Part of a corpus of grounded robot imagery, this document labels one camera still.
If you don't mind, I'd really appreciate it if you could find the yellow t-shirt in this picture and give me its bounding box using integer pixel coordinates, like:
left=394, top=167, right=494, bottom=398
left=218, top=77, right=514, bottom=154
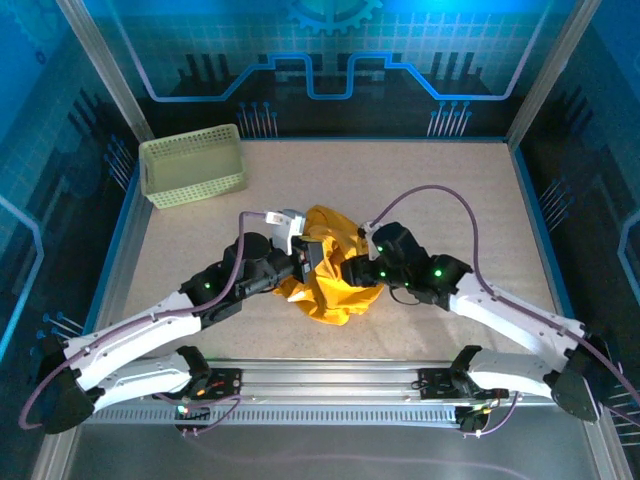
left=272, top=203, right=386, bottom=327

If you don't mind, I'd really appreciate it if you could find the light green plastic basket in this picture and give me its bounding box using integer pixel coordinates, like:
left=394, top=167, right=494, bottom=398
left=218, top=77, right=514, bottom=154
left=138, top=123, right=249, bottom=210

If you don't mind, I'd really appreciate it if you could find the blue table side border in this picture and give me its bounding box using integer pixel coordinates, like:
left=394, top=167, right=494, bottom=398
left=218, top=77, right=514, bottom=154
left=82, top=162, right=144, bottom=334

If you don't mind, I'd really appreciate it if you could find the small black controller box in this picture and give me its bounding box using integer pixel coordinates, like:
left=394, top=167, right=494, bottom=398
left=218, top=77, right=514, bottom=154
left=457, top=404, right=490, bottom=437
left=172, top=397, right=212, bottom=434

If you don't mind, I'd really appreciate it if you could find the grey metal sheet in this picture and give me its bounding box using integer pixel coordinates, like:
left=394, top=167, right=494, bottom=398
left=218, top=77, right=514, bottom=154
left=29, top=389, right=624, bottom=480

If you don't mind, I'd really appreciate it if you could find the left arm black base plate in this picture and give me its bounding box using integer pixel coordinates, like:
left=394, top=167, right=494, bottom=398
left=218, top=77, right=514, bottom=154
left=199, top=367, right=245, bottom=401

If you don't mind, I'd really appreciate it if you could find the aluminium mounting rail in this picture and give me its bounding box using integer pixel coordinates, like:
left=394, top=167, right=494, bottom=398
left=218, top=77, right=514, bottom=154
left=62, top=358, right=601, bottom=426

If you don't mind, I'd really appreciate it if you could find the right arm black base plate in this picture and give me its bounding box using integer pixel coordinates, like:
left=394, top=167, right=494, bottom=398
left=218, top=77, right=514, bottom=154
left=417, top=367, right=510, bottom=401

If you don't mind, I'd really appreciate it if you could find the aluminium frame post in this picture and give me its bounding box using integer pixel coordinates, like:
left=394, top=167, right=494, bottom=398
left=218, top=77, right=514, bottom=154
left=53, top=0, right=155, bottom=143
left=503, top=0, right=599, bottom=151

